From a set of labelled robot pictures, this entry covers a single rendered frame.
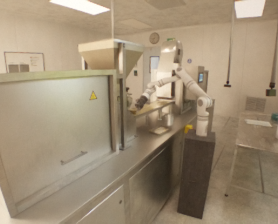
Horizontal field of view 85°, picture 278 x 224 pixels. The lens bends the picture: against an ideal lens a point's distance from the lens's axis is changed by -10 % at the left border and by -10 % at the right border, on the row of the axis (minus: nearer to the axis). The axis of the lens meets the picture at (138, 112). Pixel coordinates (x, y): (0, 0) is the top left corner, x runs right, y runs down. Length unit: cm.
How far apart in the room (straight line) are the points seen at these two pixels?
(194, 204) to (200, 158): 48
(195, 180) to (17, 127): 135
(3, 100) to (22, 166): 27
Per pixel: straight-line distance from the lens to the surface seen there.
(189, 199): 171
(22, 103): 73
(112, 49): 107
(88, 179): 93
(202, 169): 151
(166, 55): 212
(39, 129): 78
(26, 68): 487
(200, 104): 139
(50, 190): 88
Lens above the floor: 134
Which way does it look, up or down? 14 degrees down
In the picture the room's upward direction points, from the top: straight up
